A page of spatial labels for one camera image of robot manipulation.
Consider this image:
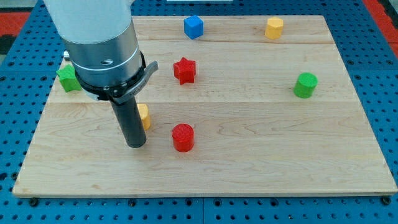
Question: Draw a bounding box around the green cylinder block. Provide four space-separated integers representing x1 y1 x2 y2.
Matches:
293 72 318 98

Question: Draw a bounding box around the yellow block behind pusher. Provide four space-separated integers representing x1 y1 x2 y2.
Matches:
137 103 151 130

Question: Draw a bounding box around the red cylinder block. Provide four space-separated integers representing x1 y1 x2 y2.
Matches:
172 123 195 152

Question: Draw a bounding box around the black clamp with grey lever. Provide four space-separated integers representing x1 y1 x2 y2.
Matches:
75 52 158 104

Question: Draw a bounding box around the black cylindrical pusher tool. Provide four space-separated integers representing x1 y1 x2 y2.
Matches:
110 97 147 148

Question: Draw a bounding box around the red star block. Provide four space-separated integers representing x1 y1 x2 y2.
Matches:
173 57 196 85

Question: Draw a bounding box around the light wooden board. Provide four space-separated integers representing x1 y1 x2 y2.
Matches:
12 16 397 198

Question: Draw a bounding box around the blue cube block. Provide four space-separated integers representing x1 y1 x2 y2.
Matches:
183 15 204 39

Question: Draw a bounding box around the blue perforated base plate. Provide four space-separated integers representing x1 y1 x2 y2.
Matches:
1 1 397 223

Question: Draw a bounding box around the yellow hexagon block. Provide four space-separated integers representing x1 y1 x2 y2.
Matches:
264 17 284 39

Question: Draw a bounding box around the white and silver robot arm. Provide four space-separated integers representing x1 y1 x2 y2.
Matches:
44 0 143 87

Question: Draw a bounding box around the green star block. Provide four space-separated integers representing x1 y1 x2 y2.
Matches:
56 65 81 92

